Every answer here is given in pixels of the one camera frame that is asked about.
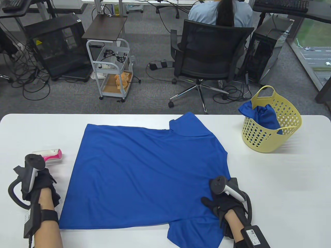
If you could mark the white rolling cart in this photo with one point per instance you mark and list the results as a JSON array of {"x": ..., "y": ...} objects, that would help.
[{"x": 106, "y": 71}]

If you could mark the pink lint roller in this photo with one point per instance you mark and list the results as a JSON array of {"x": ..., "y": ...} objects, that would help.
[{"x": 53, "y": 155}]

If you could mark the person's left forearm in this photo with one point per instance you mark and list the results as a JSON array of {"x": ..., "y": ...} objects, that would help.
[{"x": 49, "y": 230}]

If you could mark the dark grey hand controller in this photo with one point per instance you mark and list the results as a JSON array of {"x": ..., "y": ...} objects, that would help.
[
  {"x": 33, "y": 161},
  {"x": 217, "y": 184}
]

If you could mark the white desk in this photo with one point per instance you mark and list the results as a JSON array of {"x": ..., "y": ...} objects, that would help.
[{"x": 98, "y": 6}]

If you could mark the blue t-shirt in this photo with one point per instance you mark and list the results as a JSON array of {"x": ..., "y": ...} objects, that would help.
[
  {"x": 144, "y": 175},
  {"x": 266, "y": 116}
]

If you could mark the person's right forearm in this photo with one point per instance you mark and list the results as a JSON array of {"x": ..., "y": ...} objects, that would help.
[{"x": 232, "y": 222}]

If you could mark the brown side table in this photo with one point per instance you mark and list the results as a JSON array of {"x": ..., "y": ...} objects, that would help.
[{"x": 106, "y": 27}]

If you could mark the small white storage cart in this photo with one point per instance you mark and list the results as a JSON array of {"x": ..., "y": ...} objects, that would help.
[{"x": 134, "y": 7}]

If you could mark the black computer tower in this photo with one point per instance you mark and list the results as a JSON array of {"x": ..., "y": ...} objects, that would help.
[{"x": 269, "y": 46}]

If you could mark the dark grey right hand controller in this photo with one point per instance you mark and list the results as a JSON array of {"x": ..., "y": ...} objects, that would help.
[{"x": 217, "y": 184}]

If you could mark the yellow perforated plastic basket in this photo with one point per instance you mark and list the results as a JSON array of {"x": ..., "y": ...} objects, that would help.
[{"x": 266, "y": 142}]

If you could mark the person's right hand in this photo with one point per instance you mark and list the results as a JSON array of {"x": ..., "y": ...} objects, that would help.
[{"x": 227, "y": 204}]

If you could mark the black keyboard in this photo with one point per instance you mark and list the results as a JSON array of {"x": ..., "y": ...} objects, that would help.
[
  {"x": 13, "y": 4},
  {"x": 281, "y": 4}
]

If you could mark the black foot pedal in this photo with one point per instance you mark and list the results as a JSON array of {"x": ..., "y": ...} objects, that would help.
[{"x": 159, "y": 64}]

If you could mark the person's left hand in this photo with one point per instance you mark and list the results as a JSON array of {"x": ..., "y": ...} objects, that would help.
[{"x": 45, "y": 180}]

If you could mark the dark grey left hand controller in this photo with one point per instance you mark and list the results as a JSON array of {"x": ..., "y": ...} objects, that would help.
[{"x": 33, "y": 161}]

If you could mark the black desk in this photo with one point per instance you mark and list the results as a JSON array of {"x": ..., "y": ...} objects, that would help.
[
  {"x": 64, "y": 5},
  {"x": 320, "y": 11}
]

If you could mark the black open computer case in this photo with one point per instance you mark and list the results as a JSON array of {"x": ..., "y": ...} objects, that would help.
[{"x": 51, "y": 23}]

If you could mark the orange cloth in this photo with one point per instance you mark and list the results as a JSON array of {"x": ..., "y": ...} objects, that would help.
[{"x": 121, "y": 80}]

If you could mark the black mesh office chair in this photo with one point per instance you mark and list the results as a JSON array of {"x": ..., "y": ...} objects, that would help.
[{"x": 214, "y": 51}]

